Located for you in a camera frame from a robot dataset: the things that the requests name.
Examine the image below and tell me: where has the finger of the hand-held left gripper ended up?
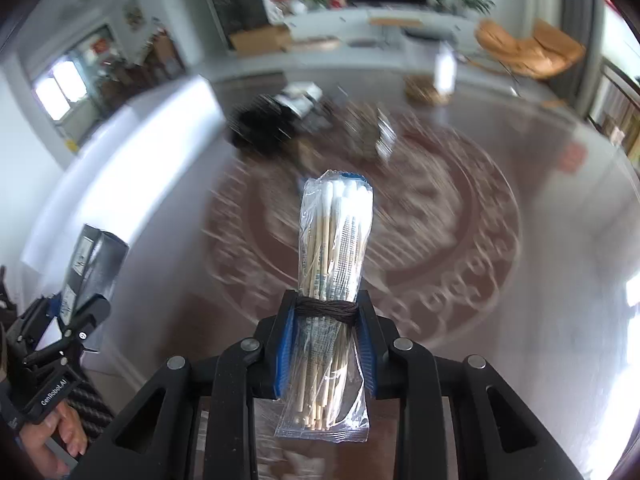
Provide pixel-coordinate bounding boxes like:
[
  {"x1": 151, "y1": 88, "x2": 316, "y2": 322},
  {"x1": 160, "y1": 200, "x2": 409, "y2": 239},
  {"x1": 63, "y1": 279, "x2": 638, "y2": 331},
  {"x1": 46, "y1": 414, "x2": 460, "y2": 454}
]
[
  {"x1": 62, "y1": 297, "x2": 112, "y2": 342},
  {"x1": 30, "y1": 294, "x2": 67, "y2": 328}
]

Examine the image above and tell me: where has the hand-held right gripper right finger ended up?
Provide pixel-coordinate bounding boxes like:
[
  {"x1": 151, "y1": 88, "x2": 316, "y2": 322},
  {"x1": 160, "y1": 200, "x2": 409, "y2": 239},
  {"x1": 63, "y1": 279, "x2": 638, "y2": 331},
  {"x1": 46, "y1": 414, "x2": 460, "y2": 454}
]
[{"x1": 352, "y1": 291, "x2": 586, "y2": 480}]

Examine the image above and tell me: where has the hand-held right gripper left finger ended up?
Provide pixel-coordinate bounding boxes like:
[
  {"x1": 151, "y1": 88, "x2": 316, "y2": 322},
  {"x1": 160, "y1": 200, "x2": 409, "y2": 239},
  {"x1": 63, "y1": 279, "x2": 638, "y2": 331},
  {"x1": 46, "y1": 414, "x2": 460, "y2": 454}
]
[{"x1": 87, "y1": 290, "x2": 301, "y2": 480}]

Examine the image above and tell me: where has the clear plastic box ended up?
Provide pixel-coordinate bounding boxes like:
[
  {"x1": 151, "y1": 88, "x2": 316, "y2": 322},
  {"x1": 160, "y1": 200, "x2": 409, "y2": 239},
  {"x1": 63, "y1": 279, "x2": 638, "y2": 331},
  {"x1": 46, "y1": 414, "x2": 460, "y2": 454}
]
[{"x1": 60, "y1": 224, "x2": 130, "y2": 331}]

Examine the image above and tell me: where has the cotton swab packet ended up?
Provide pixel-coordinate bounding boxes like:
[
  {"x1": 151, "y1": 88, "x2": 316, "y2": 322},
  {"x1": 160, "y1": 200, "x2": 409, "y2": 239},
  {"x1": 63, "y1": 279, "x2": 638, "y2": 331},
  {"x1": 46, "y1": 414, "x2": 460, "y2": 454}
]
[{"x1": 274, "y1": 170, "x2": 375, "y2": 443}]

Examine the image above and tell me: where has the rhinestone hair claw clip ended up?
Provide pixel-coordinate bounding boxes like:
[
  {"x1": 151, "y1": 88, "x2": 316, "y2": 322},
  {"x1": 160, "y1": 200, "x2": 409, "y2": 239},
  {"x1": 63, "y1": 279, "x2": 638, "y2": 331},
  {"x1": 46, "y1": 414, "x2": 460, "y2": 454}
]
[{"x1": 345, "y1": 105, "x2": 399, "y2": 162}]

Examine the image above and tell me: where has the black scrunchie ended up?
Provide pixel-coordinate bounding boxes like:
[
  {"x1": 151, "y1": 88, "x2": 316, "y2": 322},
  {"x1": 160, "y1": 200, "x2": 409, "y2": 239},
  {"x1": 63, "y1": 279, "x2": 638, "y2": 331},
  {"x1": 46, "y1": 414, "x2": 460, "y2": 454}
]
[{"x1": 227, "y1": 107, "x2": 301, "y2": 153}]

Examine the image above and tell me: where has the person's left hand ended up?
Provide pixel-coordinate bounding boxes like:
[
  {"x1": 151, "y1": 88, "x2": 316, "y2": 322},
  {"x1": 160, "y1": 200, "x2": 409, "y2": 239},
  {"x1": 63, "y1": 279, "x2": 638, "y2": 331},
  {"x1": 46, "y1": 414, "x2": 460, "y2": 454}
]
[{"x1": 21, "y1": 402, "x2": 89, "y2": 478}]

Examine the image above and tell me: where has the white flat box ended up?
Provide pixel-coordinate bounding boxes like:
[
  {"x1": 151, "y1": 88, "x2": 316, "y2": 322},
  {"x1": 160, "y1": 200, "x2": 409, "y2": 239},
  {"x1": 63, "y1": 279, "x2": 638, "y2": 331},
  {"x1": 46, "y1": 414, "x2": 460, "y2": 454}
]
[{"x1": 277, "y1": 81, "x2": 323, "y2": 108}]

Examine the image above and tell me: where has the clear plastic jar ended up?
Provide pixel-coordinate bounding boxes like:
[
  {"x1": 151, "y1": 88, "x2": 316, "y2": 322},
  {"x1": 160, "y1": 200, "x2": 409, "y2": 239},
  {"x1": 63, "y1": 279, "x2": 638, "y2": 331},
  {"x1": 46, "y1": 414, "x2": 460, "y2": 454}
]
[{"x1": 404, "y1": 42, "x2": 458, "y2": 107}]

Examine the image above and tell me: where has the round coffee table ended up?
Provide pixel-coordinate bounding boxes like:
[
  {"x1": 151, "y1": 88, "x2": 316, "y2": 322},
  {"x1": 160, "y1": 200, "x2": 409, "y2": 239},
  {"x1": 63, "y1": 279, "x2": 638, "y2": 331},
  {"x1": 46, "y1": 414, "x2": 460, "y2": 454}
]
[{"x1": 292, "y1": 35, "x2": 344, "y2": 53}]

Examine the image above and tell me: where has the cardboard box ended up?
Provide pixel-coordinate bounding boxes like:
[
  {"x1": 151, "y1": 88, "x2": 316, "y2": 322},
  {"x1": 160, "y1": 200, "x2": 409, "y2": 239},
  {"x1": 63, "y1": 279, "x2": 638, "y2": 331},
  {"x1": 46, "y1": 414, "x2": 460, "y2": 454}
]
[{"x1": 229, "y1": 25, "x2": 293, "y2": 57}]

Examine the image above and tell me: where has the white television cabinet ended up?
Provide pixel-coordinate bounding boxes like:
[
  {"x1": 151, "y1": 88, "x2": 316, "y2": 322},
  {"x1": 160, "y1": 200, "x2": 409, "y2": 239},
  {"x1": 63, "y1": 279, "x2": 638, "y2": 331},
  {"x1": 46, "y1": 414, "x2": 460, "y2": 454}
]
[{"x1": 272, "y1": 7, "x2": 481, "y2": 54}]

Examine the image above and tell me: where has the orange bench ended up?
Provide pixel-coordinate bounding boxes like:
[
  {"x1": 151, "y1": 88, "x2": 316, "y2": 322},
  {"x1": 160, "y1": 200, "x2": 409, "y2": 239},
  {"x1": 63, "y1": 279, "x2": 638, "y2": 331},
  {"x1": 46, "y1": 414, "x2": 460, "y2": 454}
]
[{"x1": 369, "y1": 17, "x2": 422, "y2": 29}]

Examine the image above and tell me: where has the orange lounge chair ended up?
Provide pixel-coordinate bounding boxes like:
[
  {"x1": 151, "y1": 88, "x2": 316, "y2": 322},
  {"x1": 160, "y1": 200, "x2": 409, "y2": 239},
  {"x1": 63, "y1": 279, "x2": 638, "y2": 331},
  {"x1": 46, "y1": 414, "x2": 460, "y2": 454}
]
[{"x1": 474, "y1": 19, "x2": 586, "y2": 81}]

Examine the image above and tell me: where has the wooden chair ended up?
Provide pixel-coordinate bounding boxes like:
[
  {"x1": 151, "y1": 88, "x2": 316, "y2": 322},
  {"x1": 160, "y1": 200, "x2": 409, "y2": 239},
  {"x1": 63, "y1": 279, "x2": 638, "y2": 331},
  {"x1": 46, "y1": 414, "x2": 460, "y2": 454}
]
[{"x1": 587, "y1": 60, "x2": 640, "y2": 161}]

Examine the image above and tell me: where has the grey curtain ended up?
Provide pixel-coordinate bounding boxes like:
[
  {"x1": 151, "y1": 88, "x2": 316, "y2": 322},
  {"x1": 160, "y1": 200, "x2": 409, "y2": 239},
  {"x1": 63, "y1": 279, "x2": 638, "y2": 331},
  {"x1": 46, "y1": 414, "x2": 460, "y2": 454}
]
[{"x1": 560, "y1": 0, "x2": 608, "y2": 116}]

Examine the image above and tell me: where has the brown hair tie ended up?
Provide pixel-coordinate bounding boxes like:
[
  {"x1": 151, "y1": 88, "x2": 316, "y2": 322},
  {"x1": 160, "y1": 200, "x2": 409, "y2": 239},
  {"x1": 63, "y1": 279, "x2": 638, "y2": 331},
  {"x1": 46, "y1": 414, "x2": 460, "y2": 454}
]
[{"x1": 292, "y1": 297, "x2": 360, "y2": 324}]

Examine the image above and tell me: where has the framed wall painting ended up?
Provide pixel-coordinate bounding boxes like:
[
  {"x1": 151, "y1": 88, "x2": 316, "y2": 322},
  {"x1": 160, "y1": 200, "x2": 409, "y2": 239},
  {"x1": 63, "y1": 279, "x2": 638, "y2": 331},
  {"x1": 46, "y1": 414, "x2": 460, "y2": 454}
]
[{"x1": 122, "y1": 0, "x2": 144, "y2": 31}]

